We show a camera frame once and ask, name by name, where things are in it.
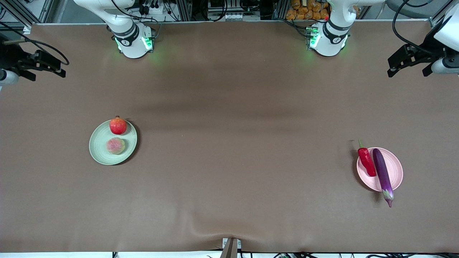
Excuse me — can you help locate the orange snack bag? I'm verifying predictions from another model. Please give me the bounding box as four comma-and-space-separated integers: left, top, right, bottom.
286, 0, 330, 20

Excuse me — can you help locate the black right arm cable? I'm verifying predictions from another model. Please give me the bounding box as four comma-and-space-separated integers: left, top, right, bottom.
0, 21, 70, 66

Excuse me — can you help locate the yellow pink peach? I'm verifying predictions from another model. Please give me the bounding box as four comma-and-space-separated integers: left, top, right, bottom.
106, 137, 126, 155

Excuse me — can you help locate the red chili pepper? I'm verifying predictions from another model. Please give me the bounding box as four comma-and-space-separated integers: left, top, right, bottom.
358, 139, 377, 177

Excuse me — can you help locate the brown table cloth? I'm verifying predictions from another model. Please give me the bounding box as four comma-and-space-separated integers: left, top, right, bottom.
0, 21, 459, 253

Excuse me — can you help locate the white power strip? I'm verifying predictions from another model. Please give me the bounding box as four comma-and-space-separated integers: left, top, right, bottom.
138, 0, 172, 15

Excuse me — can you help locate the red pomegranate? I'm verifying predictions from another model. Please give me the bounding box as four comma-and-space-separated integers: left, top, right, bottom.
109, 116, 127, 135

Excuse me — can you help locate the green round plate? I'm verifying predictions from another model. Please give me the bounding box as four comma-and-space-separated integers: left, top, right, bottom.
89, 119, 138, 166

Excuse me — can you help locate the pink round plate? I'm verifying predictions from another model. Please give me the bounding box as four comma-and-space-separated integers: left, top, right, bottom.
356, 147, 403, 192

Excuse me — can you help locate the metal table edge bracket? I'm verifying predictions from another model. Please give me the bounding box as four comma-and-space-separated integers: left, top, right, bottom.
222, 238, 242, 258

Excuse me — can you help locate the purple eggplant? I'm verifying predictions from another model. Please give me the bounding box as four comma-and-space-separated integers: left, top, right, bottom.
372, 148, 394, 208

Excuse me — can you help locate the dark grey chair seat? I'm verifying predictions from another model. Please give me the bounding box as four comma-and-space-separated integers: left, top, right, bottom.
387, 0, 443, 19

